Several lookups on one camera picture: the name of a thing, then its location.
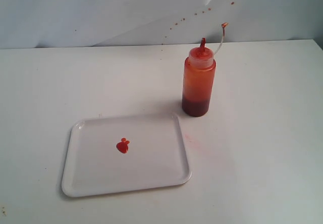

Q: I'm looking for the red ketchup blob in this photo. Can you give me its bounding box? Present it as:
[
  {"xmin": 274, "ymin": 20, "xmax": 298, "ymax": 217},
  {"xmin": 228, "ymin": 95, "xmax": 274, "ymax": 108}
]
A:
[{"xmin": 116, "ymin": 138, "xmax": 130, "ymax": 154}]

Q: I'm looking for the ketchup squeeze bottle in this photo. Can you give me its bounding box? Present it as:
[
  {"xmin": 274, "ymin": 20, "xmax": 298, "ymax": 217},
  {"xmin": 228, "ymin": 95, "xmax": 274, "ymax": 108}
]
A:
[{"xmin": 181, "ymin": 22, "xmax": 228, "ymax": 117}]

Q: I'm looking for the white rectangular tray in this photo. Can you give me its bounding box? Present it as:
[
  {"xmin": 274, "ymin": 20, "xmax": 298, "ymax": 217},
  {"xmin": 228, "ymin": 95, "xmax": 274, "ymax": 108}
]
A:
[{"xmin": 61, "ymin": 113, "xmax": 192, "ymax": 198}]

